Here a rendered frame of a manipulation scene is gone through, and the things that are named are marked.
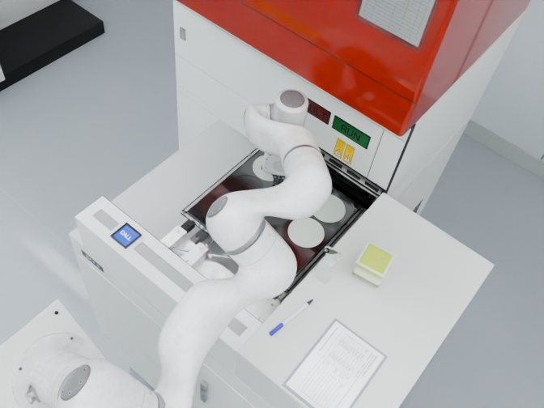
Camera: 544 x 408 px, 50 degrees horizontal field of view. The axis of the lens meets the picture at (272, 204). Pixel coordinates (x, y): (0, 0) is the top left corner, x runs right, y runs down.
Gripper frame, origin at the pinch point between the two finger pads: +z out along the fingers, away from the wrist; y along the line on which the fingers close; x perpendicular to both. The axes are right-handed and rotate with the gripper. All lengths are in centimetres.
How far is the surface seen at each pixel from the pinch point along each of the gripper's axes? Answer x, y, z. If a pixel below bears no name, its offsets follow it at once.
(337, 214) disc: -7.6, 18.0, 2.1
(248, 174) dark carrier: 2.1, -9.0, 2.0
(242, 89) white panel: 26.1, -14.5, -8.5
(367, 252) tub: -27.9, 23.4, -11.2
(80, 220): -26, -49, -4
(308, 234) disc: -16.0, 10.1, 2.0
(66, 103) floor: 107, -112, 92
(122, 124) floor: 98, -80, 92
